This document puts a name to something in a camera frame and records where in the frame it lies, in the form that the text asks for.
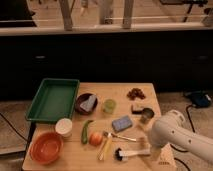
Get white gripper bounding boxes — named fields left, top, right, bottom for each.
left=150, top=145, right=162, bottom=161

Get white dish brush black bristles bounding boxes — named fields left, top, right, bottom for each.
left=114, top=148, right=151, bottom=161

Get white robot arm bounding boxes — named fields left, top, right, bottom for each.
left=148, top=110, right=213, bottom=164

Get metal cup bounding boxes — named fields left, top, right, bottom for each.
left=140, top=108, right=155, bottom=124

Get green plastic cup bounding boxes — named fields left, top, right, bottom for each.
left=103, top=99, right=116, bottom=114

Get white paper cup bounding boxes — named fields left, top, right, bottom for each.
left=55, top=118, right=72, bottom=137

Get blue sponge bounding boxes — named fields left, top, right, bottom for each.
left=112, top=116, right=133, bottom=132

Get dark chocolate cake piece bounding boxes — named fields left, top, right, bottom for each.
left=131, top=104, right=144, bottom=114

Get yellow banana toy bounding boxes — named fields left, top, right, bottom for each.
left=98, top=133, right=112, bottom=161

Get wooden board table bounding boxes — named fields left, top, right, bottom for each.
left=22, top=83, right=176, bottom=171

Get silver fork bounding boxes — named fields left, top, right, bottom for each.
left=103, top=131, right=137, bottom=142

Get orange round fruit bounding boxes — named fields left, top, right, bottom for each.
left=89, top=132, right=103, bottom=146

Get brown grape bunch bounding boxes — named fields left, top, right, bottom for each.
left=127, top=88, right=145, bottom=100

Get green chili pepper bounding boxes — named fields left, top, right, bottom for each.
left=81, top=120, right=93, bottom=144

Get dark blue floor device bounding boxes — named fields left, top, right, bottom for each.
left=186, top=91, right=212, bottom=108

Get grey cloth piece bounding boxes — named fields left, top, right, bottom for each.
left=80, top=95, right=97, bottom=112

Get dark brown bowl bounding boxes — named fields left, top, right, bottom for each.
left=75, top=93, right=98, bottom=115

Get orange bowl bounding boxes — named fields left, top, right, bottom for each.
left=30, top=132, right=63, bottom=165

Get green plastic tray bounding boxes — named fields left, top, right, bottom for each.
left=26, top=78, right=80, bottom=124

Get black cable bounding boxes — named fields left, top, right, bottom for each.
left=170, top=103, right=201, bottom=154

